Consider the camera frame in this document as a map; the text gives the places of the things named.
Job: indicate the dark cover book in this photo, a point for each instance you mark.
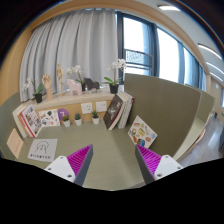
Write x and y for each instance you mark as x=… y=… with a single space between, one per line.
x=112 y=111

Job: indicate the left wall socket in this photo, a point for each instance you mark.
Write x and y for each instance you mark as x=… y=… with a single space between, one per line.
x=86 y=108

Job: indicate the colourful picture card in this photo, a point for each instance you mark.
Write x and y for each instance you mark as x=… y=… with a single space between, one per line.
x=141 y=134

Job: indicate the small orchid left black pot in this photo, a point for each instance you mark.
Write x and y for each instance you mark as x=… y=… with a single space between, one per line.
x=37 y=90

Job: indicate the illustrated white card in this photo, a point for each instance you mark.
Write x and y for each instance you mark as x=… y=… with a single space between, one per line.
x=49 y=118

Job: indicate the white logo paper sheet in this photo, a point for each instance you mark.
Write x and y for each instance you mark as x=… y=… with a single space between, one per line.
x=43 y=150

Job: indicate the small plant white pot middle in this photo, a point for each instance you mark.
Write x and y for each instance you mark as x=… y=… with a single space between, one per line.
x=78 y=119

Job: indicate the grey curtain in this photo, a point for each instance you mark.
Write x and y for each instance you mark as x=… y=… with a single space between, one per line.
x=85 y=38

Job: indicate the wooden hand model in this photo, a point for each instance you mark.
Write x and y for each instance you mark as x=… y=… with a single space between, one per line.
x=46 y=81

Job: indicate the pink horse figurine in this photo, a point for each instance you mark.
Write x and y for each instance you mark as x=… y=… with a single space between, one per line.
x=75 y=88

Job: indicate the wall socket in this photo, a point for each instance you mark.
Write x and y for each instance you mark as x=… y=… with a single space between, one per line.
x=101 y=106
x=86 y=108

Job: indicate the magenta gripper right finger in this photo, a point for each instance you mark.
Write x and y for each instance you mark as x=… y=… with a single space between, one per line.
x=153 y=166

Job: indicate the dark horse figurine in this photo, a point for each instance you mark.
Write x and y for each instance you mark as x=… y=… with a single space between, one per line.
x=90 y=84

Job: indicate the small plant white pot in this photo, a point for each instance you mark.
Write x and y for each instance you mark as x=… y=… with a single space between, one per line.
x=95 y=117
x=78 y=119
x=66 y=120

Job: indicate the white orchid in black pot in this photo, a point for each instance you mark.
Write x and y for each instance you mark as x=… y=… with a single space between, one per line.
x=113 y=83

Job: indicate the small plant white pot left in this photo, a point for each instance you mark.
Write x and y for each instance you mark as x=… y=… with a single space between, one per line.
x=66 y=120

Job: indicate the white leaning books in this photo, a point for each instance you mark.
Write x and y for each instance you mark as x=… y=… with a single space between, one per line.
x=128 y=101

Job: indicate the purple round sign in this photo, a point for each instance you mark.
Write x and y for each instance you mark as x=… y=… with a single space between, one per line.
x=61 y=113

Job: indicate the right wall socket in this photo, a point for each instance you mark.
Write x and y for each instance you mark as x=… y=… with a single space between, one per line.
x=101 y=106

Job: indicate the red magazine book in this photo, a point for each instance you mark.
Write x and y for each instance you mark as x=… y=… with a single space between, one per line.
x=27 y=121

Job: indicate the wooden shelf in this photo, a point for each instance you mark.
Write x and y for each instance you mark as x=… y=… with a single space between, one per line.
x=73 y=103

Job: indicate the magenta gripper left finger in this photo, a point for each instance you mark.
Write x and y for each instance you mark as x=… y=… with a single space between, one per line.
x=74 y=167

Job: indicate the small plant white pot right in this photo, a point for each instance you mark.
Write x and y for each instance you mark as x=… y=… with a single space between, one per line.
x=95 y=117

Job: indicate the wooden mannequin figure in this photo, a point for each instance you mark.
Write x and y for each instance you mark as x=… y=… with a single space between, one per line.
x=60 y=74

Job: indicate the green desk partition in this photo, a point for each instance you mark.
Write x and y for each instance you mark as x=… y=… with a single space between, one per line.
x=177 y=113

